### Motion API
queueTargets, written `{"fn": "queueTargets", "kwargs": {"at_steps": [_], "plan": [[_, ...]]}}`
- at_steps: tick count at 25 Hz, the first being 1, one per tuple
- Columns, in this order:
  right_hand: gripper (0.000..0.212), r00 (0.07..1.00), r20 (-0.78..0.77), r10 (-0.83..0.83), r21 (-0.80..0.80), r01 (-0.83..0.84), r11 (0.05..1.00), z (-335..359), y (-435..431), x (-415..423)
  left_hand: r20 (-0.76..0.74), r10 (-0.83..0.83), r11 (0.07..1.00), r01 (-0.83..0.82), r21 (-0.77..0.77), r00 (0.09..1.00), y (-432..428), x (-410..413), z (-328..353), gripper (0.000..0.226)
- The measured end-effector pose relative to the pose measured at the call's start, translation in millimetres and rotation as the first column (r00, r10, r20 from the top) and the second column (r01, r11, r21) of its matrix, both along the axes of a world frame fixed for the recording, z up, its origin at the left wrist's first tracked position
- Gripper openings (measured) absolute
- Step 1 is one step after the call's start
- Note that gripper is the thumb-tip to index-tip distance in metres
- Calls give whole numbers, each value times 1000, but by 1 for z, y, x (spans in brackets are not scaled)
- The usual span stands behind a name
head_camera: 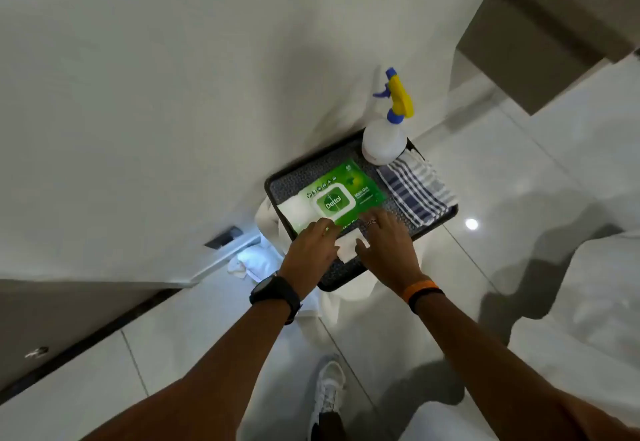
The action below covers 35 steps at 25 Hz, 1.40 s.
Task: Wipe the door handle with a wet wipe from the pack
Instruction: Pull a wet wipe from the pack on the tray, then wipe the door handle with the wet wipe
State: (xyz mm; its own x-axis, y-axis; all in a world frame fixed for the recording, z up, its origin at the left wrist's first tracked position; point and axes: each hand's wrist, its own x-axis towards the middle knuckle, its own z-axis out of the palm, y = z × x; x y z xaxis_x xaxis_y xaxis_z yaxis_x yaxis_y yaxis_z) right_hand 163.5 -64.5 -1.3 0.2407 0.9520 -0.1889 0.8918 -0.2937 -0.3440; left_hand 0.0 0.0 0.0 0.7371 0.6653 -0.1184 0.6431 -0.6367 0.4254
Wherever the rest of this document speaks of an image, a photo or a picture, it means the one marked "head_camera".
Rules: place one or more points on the person's right hand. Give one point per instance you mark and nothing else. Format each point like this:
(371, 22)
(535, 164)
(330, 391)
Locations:
(392, 251)

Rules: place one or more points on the person's left hand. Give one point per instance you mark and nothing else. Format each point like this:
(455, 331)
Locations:
(307, 253)

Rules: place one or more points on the white wet wipe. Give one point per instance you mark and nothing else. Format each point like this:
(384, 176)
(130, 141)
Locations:
(350, 247)

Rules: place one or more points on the green Dettol wipes pack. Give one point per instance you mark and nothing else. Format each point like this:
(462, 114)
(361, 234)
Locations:
(345, 191)

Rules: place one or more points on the person's left forearm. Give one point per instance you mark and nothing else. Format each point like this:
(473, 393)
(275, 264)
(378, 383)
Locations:
(210, 385)

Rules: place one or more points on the person's dark trouser leg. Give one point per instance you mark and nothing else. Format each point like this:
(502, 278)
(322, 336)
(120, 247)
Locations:
(328, 426)

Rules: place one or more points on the white folded tissue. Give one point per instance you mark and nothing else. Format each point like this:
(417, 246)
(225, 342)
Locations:
(296, 212)

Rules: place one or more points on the orange wristband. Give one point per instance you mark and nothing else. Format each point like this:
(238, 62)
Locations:
(419, 288)

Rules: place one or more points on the white cover cloth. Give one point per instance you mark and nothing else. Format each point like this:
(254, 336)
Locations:
(260, 261)

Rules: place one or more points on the black wristwatch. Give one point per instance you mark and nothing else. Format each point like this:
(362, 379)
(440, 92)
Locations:
(276, 294)

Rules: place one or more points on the black wristband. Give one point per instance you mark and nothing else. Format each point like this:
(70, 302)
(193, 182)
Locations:
(425, 298)

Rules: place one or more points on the blue striped cloth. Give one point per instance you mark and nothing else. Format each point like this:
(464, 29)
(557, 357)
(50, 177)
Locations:
(417, 188)

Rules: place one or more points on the black textured tray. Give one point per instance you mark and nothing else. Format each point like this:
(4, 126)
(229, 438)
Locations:
(300, 178)

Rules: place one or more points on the white spray bottle yellow nozzle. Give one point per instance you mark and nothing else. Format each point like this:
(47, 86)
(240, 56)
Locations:
(384, 141)

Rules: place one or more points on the white sneaker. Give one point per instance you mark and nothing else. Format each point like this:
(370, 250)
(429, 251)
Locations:
(327, 390)

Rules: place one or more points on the brown wooden furniture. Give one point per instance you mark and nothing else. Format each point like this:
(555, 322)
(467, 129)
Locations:
(540, 31)

